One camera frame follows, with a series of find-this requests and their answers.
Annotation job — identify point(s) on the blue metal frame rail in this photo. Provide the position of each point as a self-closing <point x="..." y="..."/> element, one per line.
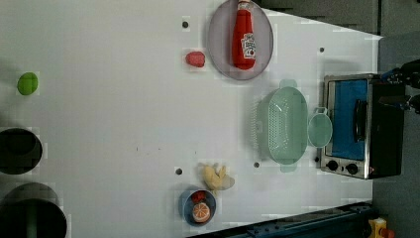
<point x="348" y="221"/>

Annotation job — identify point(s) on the blue bowl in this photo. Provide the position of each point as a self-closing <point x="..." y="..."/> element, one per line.
<point x="186" y="206"/>

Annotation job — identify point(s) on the red toy strawberry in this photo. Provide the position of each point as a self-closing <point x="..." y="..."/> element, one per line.
<point x="196" y="59"/>

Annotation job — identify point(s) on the red ketchup bottle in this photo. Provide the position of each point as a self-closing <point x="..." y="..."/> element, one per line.
<point x="243" y="42"/>

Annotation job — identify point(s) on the black round container upper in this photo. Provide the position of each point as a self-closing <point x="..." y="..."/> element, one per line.
<point x="20" y="151"/>

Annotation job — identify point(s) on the black round container lower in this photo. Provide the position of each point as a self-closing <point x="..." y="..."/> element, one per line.
<point x="31" y="210"/>

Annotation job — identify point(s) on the small red toy fruit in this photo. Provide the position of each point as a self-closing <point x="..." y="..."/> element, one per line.
<point x="198" y="196"/>

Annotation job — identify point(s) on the small mint green cup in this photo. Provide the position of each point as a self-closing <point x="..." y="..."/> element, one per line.
<point x="320" y="128"/>

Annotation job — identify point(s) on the silver toaster oven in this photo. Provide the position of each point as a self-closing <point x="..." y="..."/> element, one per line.
<point x="367" y="134"/>

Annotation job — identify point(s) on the grey round plate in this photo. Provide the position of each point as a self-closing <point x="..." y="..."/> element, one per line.
<point x="220" y="36"/>

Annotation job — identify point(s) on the orange slice toy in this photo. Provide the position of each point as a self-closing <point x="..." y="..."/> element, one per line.
<point x="201" y="212"/>

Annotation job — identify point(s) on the green toy lime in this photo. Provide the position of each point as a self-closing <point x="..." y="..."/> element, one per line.
<point x="28" y="83"/>

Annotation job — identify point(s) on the yellow toy banana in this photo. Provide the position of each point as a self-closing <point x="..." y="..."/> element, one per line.
<point x="217" y="180"/>

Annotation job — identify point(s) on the black round container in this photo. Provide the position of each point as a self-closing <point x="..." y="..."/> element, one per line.
<point x="20" y="151"/>
<point x="31" y="210"/>

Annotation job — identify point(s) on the mint green plastic strainer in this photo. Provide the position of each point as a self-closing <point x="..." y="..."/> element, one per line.
<point x="281" y="125"/>

